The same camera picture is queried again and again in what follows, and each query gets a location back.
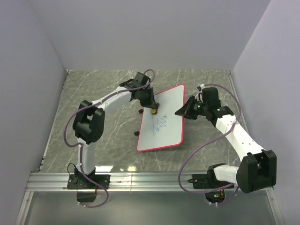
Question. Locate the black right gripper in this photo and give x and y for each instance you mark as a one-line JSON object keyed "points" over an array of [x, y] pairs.
{"points": [[186, 110]]}

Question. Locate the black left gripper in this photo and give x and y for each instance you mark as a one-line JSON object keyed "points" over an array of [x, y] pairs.
{"points": [[151, 103]]}

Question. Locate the yellow black bone eraser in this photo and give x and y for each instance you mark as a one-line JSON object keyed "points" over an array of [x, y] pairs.
{"points": [[153, 111]]}

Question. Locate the pink framed whiteboard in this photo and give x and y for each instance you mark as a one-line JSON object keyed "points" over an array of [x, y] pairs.
{"points": [[163, 129]]}

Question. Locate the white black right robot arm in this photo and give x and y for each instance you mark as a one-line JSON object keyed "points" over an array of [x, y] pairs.
{"points": [[258, 167]]}

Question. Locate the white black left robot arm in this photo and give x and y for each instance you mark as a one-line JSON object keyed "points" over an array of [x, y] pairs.
{"points": [[89, 121]]}

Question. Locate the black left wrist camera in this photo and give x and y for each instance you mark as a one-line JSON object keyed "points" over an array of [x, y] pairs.
{"points": [[140, 80]]}

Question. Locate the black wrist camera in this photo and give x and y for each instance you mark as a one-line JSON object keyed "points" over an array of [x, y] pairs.
{"points": [[140, 80], [211, 96]]}

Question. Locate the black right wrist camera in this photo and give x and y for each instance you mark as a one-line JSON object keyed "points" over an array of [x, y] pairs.
{"points": [[211, 96]]}

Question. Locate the aluminium mounting rail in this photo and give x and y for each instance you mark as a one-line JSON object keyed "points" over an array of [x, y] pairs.
{"points": [[118, 182]]}

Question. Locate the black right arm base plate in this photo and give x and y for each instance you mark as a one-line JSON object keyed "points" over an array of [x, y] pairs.
{"points": [[207, 181]]}

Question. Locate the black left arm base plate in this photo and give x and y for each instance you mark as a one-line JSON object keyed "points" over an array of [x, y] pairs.
{"points": [[78, 183]]}

